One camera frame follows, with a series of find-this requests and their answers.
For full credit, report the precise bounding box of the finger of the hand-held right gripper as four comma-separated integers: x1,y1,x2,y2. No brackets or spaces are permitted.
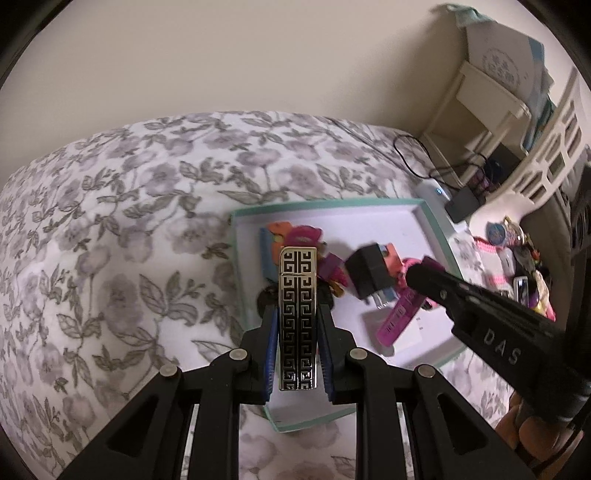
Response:
405,256,573,425

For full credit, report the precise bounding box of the black toy car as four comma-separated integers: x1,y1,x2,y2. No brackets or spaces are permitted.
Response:
255,286,334,320

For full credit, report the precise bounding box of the black and gold patterned lighter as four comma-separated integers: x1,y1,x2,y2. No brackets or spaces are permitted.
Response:
278,247,320,392

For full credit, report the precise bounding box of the pink and orange dog figure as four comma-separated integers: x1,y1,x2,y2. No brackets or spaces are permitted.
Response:
284,224,349,296

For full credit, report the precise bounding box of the black plug adapter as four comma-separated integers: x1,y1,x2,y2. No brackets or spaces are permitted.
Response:
345,244,402,309

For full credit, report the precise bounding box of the pile of small trinkets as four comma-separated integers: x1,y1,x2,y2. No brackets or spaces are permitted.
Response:
475,217,557,321

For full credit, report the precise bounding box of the white power bank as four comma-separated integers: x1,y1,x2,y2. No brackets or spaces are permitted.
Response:
414,181,455,207

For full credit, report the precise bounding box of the black cable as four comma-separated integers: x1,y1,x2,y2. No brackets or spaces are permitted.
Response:
393,134,485,185

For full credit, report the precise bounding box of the cream shelf unit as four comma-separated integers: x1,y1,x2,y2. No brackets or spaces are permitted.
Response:
418,60,532,185

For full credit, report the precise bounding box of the teal and white box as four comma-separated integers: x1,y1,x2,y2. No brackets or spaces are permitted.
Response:
443,2,555,97

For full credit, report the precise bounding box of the teal-edged white tray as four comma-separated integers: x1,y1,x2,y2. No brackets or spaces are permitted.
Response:
229,198,472,435

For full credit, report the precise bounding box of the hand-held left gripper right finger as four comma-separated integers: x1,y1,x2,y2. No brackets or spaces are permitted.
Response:
316,302,536,480

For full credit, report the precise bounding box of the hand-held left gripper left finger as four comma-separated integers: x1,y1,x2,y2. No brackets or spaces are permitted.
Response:
58,302,280,480

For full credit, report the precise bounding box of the black power bank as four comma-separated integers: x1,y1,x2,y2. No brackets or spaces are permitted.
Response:
445,186,482,223

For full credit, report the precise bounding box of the blue orange toy box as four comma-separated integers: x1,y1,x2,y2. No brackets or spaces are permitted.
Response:
259,222,296,282

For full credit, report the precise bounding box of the round blue toy watch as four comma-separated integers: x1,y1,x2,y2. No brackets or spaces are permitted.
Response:
485,220,512,245

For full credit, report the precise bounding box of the pink watch band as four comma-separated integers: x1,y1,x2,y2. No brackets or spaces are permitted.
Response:
376,256,446,347

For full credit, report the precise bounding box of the cream plastic basket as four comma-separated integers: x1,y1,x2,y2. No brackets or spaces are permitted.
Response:
480,69,591,217

